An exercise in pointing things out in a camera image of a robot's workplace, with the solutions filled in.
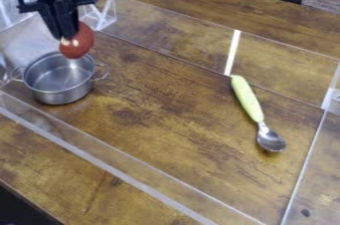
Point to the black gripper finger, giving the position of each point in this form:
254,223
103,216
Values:
67,14
48,15

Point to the red and white toy mushroom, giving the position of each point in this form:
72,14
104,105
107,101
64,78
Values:
76,47

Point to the small silver metal pot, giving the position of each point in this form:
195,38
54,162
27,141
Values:
58,80

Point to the clear acrylic front barrier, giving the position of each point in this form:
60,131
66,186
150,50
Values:
192,202

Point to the clear acrylic triangular bracket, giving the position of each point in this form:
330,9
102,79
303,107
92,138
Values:
96,18

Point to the spoon with green handle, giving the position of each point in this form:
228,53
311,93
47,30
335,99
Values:
267,138

